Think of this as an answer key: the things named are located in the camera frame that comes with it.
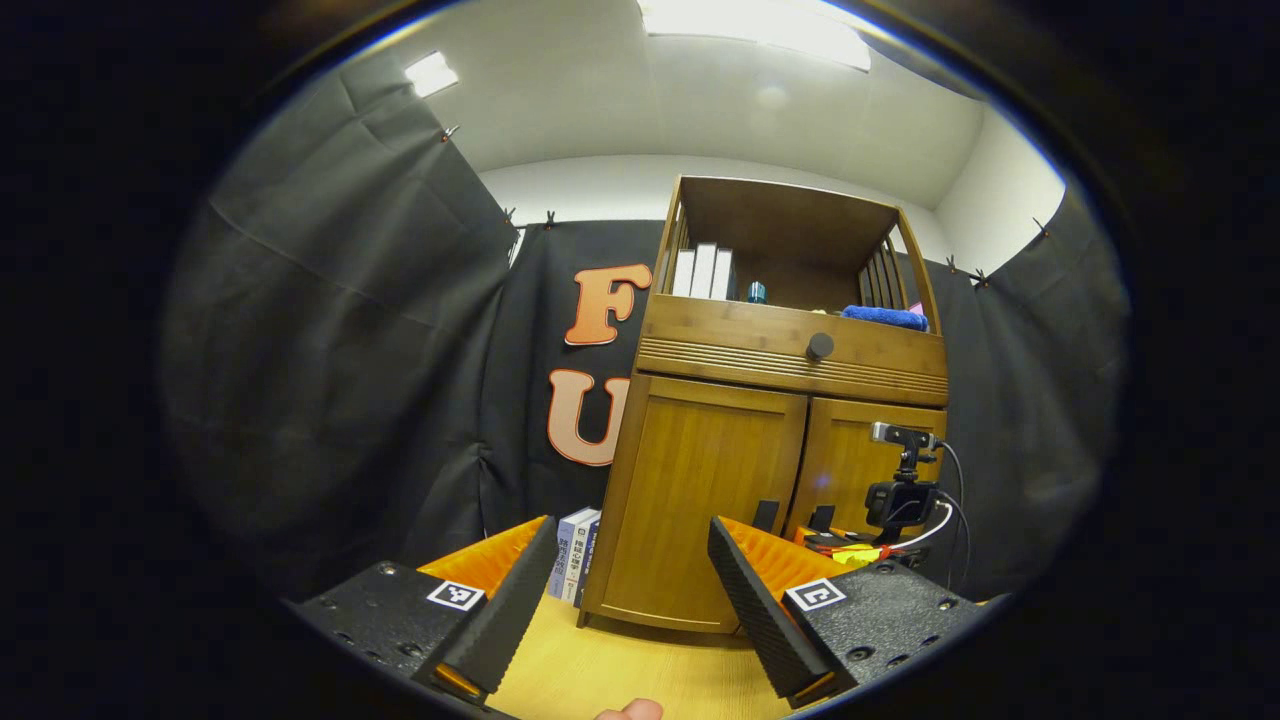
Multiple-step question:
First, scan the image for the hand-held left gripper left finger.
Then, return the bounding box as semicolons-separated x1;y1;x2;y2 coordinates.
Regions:
285;514;561;706

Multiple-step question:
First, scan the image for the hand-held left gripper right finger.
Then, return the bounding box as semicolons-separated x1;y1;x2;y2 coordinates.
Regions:
706;515;991;711

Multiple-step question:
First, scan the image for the wooden cabinet door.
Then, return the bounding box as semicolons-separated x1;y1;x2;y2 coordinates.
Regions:
785;397;948;541
600;375;809;633

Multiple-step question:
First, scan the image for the wooden double-door shoe cabinet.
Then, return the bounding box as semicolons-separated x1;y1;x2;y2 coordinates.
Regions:
578;176;951;635

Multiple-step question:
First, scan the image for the wooden cabinet drawer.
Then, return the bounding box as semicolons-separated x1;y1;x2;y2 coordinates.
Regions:
637;293;949;407

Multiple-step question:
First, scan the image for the light blue book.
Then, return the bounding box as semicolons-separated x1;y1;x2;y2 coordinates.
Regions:
548;507;593;604

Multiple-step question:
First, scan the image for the dark blue book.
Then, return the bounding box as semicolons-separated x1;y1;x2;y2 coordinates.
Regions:
575;515;603;608

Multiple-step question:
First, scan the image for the blue towel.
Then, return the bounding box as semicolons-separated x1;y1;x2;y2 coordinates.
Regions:
840;304;930;333

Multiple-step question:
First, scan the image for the black backdrop cloth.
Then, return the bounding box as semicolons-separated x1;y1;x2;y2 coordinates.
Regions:
160;75;1131;611

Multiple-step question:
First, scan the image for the small ceiling light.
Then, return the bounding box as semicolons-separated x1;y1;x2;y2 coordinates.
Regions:
405;50;461;99

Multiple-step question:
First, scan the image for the white cable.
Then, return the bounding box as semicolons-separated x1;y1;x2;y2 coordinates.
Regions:
888;500;956;553

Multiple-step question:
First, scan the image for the black cable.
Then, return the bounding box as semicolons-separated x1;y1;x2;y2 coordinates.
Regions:
938;440;973;593

